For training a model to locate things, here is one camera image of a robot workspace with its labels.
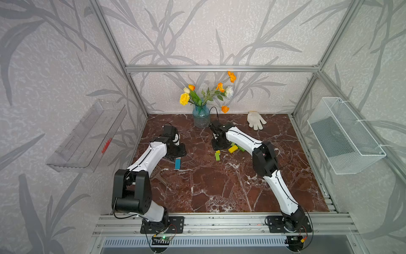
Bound blue glass vase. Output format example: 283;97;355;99
192;105;210;129

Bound yellow block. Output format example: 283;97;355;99
228;145;239;153

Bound teal block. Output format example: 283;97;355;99
174;158;181;170

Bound white work glove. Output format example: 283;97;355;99
247;111;267;131

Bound artificial flower bouquet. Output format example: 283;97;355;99
179;82;234;107

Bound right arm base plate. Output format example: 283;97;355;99
264;215;313;233

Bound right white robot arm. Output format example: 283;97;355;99
209;120;306;232

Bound white wire mesh basket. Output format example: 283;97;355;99
308;97;387;175

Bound clear plastic wall shelf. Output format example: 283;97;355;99
46;99;128;173

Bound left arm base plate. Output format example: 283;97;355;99
140;216;185;234

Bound left green-lit circuit board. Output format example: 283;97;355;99
151;235;174;246

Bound lime green block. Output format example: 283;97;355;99
215;151;221;161

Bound right circuit board with connector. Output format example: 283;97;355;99
285;236;308;253

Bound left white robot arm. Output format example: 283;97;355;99
112;124;187;227

